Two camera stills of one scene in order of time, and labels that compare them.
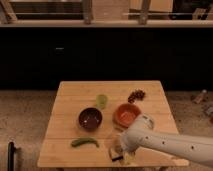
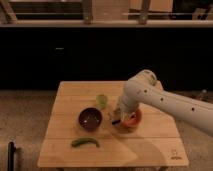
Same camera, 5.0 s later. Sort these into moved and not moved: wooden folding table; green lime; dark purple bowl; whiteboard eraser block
Moved: whiteboard eraser block
Not moved: wooden folding table; green lime; dark purple bowl
